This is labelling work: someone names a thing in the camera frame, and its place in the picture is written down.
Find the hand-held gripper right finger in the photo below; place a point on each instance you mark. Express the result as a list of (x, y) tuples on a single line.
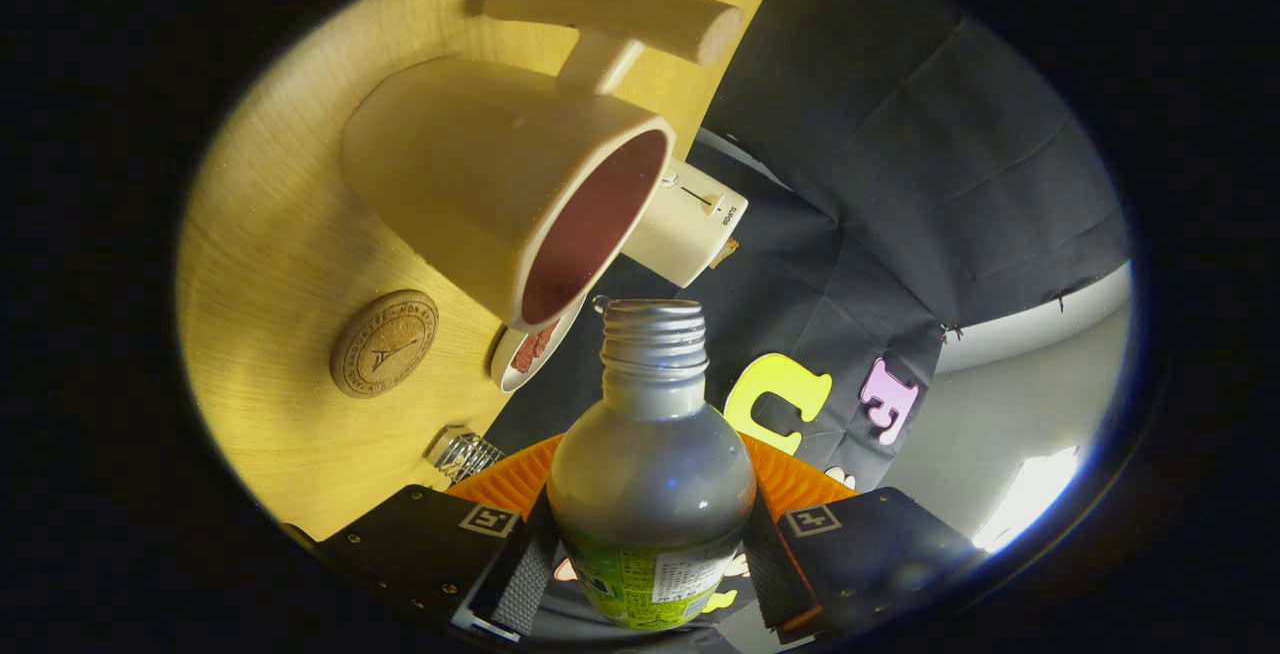
[(775, 564)]

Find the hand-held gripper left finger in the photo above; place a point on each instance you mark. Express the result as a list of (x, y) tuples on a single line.
[(525, 584)]

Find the silver bottle with green label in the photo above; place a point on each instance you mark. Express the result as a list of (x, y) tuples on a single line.
[(650, 474)]

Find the round cork coaster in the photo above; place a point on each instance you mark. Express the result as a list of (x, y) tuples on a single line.
[(385, 344)]

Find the white round plate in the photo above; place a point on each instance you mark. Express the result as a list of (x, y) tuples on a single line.
[(505, 374)]

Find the reddish meat slices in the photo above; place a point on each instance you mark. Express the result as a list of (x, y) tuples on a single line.
[(533, 347)]

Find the toast slice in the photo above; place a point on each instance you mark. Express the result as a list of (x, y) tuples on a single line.
[(724, 252)]

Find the white toaster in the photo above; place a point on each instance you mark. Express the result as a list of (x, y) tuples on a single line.
[(685, 229)]

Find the wooden table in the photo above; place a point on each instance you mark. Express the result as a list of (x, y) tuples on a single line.
[(270, 264)]

